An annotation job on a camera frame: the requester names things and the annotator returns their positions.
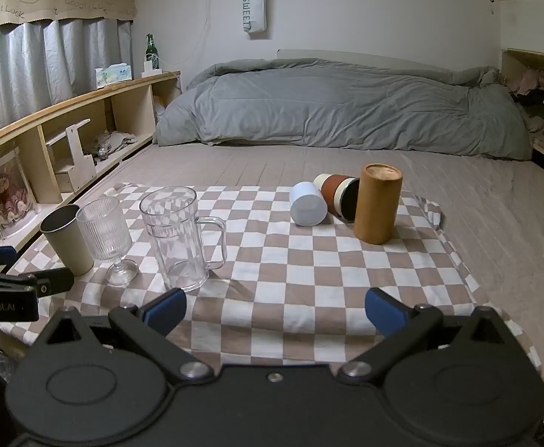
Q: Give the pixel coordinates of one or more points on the small wooden stool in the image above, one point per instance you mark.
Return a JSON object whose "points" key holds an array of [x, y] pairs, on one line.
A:
{"points": [[74, 158]]}

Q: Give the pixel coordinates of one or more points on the clear box with plush toy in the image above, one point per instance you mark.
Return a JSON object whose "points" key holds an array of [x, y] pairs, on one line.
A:
{"points": [[6, 195]]}

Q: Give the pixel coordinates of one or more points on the grey curtain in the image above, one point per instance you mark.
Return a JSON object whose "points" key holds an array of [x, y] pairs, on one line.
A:
{"points": [[39, 70]]}

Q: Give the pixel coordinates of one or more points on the beige metal cup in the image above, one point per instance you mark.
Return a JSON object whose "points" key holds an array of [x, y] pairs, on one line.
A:
{"points": [[67, 242]]}

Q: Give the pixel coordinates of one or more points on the brown checkered cloth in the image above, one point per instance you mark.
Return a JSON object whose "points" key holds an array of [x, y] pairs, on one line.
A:
{"points": [[281, 279]]}

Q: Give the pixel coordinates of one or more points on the white cup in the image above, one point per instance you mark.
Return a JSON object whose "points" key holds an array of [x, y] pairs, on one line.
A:
{"points": [[307, 207]]}

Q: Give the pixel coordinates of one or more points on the small white box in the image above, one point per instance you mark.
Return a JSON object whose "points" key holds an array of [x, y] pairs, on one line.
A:
{"points": [[148, 67]]}

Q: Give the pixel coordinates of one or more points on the clear glass mug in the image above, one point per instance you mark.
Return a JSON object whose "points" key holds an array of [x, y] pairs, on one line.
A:
{"points": [[174, 237]]}

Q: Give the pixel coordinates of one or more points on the white tote bag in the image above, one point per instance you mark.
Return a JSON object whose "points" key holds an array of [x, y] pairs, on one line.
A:
{"points": [[255, 7]]}

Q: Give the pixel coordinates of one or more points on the brown and cream cup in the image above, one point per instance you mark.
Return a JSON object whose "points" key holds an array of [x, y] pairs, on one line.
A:
{"points": [[339, 193]]}

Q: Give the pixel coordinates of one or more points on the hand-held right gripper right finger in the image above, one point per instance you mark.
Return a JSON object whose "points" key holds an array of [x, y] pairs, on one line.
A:
{"points": [[386, 314]]}

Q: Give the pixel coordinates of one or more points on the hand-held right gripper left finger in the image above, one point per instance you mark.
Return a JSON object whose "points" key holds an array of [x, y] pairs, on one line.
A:
{"points": [[166, 309]]}

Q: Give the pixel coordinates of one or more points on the tissue box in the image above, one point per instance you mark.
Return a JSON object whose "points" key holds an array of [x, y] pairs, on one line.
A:
{"points": [[112, 75]]}

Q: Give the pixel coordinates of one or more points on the green glass bottle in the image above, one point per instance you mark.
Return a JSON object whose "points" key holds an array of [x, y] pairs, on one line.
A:
{"points": [[150, 49]]}

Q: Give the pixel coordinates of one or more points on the grey duvet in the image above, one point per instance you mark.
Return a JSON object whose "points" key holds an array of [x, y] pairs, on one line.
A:
{"points": [[337, 107]]}

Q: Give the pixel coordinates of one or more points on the ribbed glass goblet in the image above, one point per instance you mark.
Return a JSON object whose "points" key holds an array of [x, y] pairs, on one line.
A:
{"points": [[106, 235]]}

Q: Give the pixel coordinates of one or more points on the pink crumpled clothing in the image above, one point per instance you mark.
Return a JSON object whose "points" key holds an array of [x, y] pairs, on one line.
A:
{"points": [[535, 79]]}

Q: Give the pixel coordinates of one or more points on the crumpled beige cloth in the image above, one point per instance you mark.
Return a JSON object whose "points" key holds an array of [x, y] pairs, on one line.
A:
{"points": [[111, 142]]}

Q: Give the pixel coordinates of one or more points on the tall tan cup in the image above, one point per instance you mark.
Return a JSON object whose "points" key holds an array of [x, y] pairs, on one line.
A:
{"points": [[378, 205]]}

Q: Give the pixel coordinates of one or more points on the long wooden shelf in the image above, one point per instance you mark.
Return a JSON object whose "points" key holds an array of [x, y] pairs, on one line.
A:
{"points": [[25, 121]]}

